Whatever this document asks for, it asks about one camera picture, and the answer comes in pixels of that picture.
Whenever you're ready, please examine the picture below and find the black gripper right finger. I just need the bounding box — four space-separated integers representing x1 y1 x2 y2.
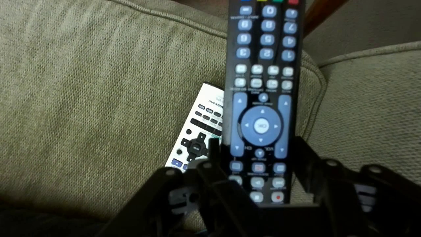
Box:
292 136 421 237

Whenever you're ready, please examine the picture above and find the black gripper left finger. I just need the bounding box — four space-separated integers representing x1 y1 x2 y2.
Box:
93 136 264 237

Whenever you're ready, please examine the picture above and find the white remote control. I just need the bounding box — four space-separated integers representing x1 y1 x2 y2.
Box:
164 82 223 171

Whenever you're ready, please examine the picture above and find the black remote control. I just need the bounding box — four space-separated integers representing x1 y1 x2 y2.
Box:
221 0 305 207

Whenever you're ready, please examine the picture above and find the beige fabric sofa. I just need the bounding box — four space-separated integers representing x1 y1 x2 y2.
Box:
0 0 421 237

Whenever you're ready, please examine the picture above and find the dark wooden side table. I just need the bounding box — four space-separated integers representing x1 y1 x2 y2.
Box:
304 0 348 36

